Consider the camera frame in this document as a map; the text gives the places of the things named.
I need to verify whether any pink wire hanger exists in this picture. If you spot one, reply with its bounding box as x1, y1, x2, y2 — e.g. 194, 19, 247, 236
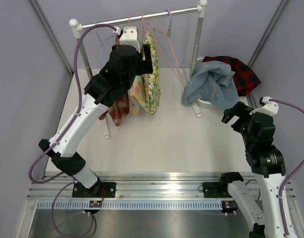
147, 21, 189, 88

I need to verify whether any red black plaid skirt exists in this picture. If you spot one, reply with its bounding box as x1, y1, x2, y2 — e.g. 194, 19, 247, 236
203, 56, 261, 97

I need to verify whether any light blue denim garment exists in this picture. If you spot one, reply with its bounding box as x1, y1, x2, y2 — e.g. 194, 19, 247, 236
182, 60, 239, 111

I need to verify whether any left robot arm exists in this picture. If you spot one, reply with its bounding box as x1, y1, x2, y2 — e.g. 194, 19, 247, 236
39, 44, 153, 197

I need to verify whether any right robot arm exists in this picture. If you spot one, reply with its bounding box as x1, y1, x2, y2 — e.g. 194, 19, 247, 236
218, 102, 297, 238

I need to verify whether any yellow green floral garment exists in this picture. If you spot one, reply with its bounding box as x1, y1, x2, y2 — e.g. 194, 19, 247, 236
143, 32, 161, 115

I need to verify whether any pastel tie-dye garment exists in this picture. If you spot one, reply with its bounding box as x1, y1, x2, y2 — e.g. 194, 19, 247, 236
128, 75, 146, 115

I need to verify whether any white plastic perforated basket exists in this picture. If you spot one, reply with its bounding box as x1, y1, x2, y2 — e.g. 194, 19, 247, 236
194, 60, 240, 111

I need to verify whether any red beige checked garment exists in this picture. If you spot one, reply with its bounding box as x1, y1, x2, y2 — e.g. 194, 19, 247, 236
99, 94, 129, 126

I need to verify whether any white metal clothes rack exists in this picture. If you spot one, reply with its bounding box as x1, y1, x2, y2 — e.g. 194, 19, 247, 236
68, 0, 208, 140

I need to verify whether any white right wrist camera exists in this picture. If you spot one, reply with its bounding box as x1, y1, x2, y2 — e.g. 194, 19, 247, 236
249, 96, 279, 117

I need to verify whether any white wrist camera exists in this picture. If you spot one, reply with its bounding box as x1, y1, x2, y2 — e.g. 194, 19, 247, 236
113, 26, 141, 53
249, 96, 279, 117

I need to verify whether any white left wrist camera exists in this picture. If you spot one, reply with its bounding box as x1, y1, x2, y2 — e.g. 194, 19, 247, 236
113, 26, 141, 53

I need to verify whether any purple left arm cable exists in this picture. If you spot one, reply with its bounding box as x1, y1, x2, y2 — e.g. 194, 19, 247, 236
29, 25, 118, 236

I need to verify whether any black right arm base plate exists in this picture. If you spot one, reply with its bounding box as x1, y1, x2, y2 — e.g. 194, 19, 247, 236
197, 182, 231, 198

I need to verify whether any aluminium mounting rail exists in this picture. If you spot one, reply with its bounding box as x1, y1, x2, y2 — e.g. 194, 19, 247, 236
26, 171, 296, 200

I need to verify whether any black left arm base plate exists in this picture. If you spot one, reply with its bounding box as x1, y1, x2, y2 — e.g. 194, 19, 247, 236
72, 181, 117, 198

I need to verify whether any white slotted cable duct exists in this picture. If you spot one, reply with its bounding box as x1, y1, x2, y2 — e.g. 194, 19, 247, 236
37, 200, 222, 210

